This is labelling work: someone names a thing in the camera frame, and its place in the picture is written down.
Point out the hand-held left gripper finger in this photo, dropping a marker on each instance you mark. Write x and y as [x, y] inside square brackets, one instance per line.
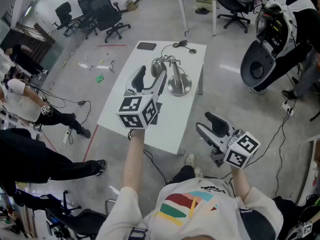
[138, 80]
[161, 85]

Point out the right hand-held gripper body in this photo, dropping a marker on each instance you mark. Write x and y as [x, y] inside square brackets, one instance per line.
[241, 150]

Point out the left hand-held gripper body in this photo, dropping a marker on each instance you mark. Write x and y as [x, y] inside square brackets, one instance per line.
[136, 114]

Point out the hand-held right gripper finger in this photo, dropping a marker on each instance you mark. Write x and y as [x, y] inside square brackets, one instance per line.
[220, 124]
[208, 135]

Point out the metal stand with round base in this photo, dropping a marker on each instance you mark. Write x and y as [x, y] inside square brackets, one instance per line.
[180, 85]

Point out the person's left forearm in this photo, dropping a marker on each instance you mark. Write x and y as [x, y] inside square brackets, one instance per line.
[132, 159]

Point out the person's right forearm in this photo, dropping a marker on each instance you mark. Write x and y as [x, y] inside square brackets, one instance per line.
[240, 184]

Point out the metal floor tool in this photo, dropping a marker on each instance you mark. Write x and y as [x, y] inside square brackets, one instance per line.
[112, 67]

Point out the person's white shoe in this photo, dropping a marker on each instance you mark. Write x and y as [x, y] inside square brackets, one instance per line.
[190, 159]
[198, 172]

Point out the black flat phone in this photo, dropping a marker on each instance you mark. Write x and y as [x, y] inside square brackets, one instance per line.
[146, 46]

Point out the green crumpled scrap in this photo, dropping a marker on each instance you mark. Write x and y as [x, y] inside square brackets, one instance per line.
[100, 78]

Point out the person's black trousers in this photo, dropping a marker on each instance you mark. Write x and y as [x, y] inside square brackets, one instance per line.
[182, 175]

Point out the black power adapter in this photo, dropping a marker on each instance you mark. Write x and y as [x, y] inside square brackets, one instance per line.
[81, 102]

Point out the white power strip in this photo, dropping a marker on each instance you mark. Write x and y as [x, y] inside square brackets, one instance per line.
[66, 137]
[288, 108]

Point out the black office chair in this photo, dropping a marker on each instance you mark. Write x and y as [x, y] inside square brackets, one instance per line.
[107, 16]
[235, 5]
[80, 219]
[63, 15]
[86, 11]

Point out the white shelf rack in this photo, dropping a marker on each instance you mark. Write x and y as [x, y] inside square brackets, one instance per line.
[311, 164]

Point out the white grey backpack shell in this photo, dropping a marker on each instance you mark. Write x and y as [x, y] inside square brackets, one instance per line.
[260, 59]

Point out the person's white printed shirt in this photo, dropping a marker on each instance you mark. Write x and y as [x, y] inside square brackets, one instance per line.
[195, 216]

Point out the dark wooden pallet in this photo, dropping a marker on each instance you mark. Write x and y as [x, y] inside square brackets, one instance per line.
[27, 41]

